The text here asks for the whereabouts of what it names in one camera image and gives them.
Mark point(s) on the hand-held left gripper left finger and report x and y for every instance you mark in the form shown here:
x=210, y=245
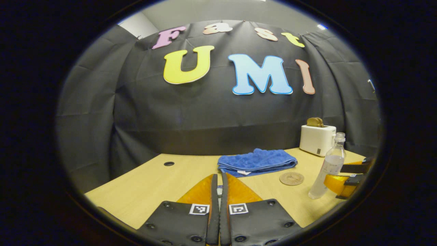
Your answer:
x=213, y=222

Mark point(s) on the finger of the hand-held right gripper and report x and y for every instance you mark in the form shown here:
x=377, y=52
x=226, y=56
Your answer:
x=355, y=168
x=353, y=180

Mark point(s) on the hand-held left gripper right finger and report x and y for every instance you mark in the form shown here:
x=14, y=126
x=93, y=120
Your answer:
x=224, y=222

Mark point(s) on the clear plastic water bottle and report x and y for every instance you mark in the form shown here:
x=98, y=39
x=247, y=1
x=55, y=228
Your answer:
x=329, y=167

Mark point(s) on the round brown coaster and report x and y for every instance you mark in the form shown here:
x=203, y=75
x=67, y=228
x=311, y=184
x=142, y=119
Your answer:
x=292, y=178

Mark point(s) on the white toaster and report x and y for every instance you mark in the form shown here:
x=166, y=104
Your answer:
x=315, y=140

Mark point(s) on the brown toast slice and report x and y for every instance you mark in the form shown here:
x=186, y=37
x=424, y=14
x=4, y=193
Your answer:
x=311, y=122
x=321, y=123

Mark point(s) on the blue folded towel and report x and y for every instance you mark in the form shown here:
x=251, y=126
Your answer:
x=256, y=160

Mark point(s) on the black backdrop cloth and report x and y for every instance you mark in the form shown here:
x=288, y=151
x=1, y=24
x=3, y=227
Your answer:
x=205, y=119

